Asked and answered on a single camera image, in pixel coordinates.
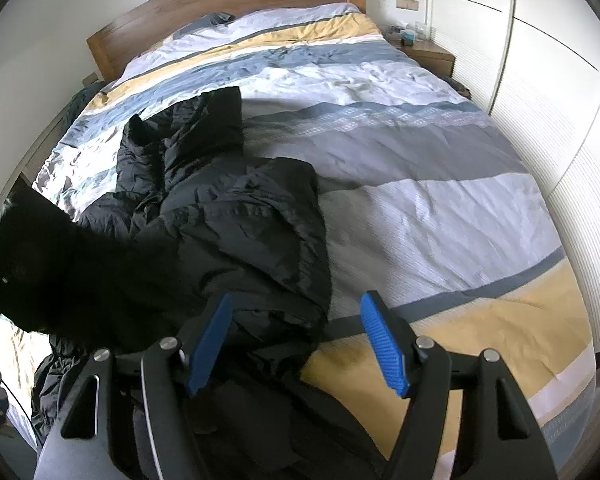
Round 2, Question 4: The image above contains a grey-blue pillow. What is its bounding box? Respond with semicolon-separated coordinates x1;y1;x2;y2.
179;12;237;32

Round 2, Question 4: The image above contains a dark cloth beside bed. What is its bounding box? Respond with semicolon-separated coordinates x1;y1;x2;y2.
62;84;102;128

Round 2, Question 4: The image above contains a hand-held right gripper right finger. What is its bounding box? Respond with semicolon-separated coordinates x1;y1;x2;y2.
360;290;556;480

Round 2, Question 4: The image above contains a striped duvet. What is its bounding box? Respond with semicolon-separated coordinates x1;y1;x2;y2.
32;2;598;466

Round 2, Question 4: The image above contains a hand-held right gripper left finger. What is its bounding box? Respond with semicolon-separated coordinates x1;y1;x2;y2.
60;292;236;480

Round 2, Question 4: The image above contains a wooden headboard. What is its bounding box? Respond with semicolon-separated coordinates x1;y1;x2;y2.
86;0;366;83

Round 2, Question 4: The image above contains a white wardrobe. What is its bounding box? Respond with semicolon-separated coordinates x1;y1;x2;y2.
424;0;600;357

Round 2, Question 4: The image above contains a black puffer jacket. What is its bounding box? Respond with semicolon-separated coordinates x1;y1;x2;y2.
0;86;396;480

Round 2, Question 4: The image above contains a wooden nightstand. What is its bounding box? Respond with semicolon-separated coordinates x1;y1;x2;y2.
385;36;456;79

